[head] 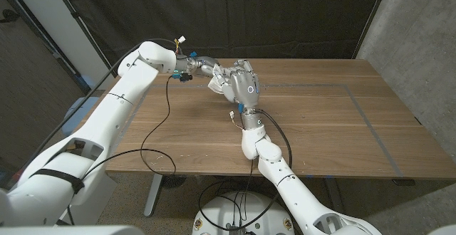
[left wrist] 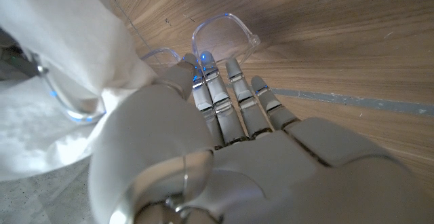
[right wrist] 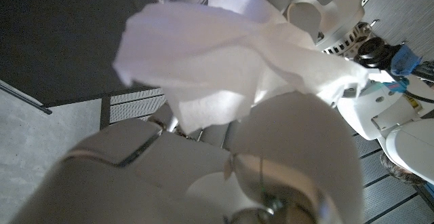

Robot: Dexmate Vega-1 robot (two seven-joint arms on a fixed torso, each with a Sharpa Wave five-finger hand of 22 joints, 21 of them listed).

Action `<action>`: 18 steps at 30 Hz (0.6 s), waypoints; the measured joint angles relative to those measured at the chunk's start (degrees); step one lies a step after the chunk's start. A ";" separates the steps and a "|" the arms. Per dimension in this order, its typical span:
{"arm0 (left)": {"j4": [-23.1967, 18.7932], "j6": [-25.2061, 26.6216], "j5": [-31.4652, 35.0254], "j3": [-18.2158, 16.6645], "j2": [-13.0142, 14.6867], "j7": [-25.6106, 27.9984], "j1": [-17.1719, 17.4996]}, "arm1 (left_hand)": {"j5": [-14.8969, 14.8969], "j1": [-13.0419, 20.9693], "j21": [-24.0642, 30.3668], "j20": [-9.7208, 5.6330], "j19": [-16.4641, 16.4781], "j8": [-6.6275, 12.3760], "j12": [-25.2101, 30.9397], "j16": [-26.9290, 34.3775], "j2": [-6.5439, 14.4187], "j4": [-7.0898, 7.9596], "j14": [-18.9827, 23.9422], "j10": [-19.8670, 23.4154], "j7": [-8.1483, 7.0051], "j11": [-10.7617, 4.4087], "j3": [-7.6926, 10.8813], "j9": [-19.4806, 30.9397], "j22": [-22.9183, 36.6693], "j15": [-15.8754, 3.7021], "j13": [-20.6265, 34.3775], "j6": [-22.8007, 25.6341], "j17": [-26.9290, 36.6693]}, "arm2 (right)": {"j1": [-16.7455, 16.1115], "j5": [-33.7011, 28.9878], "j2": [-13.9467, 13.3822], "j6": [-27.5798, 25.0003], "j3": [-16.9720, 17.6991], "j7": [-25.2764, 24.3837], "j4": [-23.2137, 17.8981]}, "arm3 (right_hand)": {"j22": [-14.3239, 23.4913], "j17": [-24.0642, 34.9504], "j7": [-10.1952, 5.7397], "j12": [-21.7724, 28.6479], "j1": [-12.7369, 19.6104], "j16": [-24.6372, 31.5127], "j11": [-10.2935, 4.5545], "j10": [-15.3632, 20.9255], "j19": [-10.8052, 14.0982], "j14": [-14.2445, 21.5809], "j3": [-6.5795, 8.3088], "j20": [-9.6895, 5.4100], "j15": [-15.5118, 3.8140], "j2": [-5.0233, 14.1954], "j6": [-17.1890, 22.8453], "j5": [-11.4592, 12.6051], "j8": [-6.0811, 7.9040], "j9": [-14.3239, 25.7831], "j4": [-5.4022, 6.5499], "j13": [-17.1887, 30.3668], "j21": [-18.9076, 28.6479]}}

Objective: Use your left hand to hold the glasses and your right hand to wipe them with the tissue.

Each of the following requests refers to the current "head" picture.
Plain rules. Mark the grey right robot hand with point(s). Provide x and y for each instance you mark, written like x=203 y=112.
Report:
x=246 y=85

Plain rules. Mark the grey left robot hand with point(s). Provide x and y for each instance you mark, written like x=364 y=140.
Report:
x=199 y=66

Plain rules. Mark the white tissue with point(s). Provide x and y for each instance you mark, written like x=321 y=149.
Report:
x=215 y=82

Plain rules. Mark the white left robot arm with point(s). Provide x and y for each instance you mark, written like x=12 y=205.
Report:
x=107 y=121

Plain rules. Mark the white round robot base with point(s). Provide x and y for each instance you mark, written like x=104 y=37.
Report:
x=213 y=213

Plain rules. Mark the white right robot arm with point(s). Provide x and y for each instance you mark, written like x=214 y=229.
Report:
x=285 y=188

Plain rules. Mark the black backdrop curtain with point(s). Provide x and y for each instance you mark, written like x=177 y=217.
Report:
x=270 y=18

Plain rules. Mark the black round fan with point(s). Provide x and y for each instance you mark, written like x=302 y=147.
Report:
x=173 y=181

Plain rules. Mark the light grey table leg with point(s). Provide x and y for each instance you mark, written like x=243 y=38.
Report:
x=153 y=196

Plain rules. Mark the dark grey table leg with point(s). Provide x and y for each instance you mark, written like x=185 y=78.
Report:
x=335 y=196

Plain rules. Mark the blue stool seat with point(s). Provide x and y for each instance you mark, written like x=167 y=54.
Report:
x=69 y=126

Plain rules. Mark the black wall rail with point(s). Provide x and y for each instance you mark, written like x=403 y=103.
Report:
x=57 y=56

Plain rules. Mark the black wall hook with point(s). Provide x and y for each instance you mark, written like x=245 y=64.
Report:
x=9 y=14

